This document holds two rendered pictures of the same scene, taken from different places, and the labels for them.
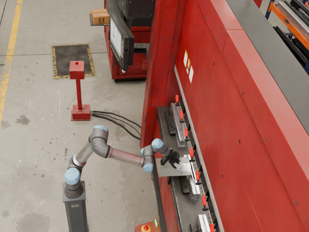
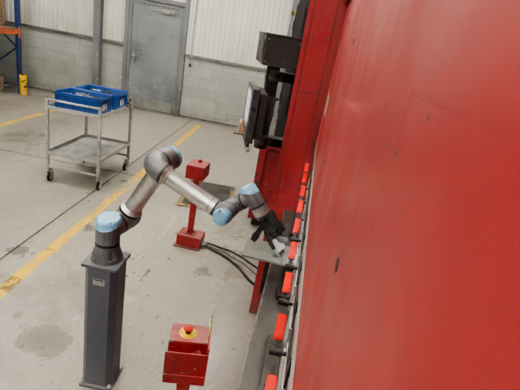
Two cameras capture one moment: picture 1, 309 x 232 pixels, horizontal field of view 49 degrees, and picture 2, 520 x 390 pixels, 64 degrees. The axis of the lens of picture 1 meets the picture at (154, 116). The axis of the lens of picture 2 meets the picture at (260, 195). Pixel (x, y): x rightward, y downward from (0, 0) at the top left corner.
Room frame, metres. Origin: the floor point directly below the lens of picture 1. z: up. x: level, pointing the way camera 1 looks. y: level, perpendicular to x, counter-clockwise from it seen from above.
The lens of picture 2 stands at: (0.04, -0.63, 1.93)
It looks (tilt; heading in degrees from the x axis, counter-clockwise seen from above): 21 degrees down; 18
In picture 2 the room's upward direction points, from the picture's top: 11 degrees clockwise
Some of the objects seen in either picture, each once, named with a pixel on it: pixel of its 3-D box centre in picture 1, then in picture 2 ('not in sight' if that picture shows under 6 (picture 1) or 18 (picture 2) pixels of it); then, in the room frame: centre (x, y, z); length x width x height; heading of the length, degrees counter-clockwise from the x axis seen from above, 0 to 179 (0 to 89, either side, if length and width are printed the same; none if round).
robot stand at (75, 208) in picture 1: (77, 215); (104, 320); (1.51, 0.57, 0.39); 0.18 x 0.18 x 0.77; 16
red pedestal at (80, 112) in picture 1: (78, 91); (193, 203); (3.14, 0.97, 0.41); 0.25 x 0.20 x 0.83; 103
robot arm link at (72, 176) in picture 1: (72, 177); (108, 227); (1.52, 0.57, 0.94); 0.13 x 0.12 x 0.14; 4
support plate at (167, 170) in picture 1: (173, 166); (271, 252); (1.71, -0.20, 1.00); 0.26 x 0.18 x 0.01; 103
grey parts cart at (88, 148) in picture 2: not in sight; (91, 137); (3.86, 2.77, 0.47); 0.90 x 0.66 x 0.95; 16
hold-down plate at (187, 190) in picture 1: (182, 177); (285, 280); (1.69, -0.30, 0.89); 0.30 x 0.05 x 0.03; 13
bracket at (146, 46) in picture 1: (142, 56); (281, 147); (2.95, 0.20, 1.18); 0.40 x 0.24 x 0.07; 13
